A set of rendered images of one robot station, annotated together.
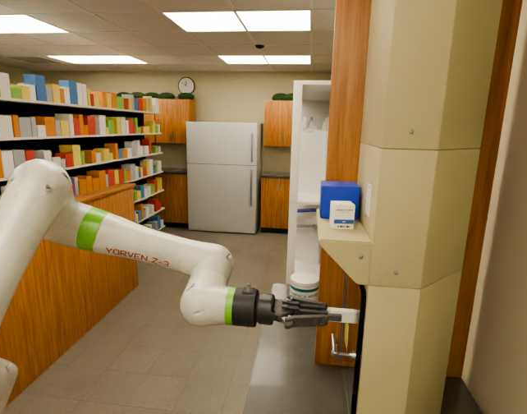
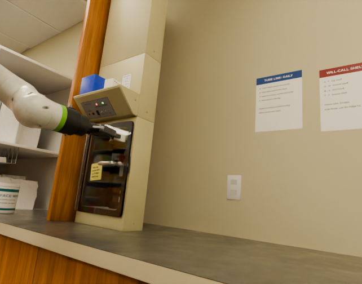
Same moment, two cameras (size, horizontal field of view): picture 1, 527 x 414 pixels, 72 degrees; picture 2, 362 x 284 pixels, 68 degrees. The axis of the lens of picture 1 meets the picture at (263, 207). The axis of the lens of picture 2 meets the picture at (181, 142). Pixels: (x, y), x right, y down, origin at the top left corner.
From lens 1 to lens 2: 0.92 m
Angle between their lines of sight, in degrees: 65
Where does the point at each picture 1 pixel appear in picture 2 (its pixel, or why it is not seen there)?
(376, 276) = (140, 111)
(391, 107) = (149, 37)
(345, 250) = (129, 94)
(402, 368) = (146, 165)
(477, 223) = not seen: hidden behind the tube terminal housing
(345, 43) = (92, 17)
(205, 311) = (49, 109)
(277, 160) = not seen: outside the picture
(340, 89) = (88, 38)
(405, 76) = (153, 29)
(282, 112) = not seen: outside the picture
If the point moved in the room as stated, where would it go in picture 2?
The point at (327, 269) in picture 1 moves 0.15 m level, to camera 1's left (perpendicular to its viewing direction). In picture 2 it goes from (69, 143) to (39, 136)
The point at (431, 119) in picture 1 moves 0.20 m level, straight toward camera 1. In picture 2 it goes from (159, 50) to (185, 31)
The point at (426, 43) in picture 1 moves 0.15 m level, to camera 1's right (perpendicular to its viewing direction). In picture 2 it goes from (159, 22) to (174, 39)
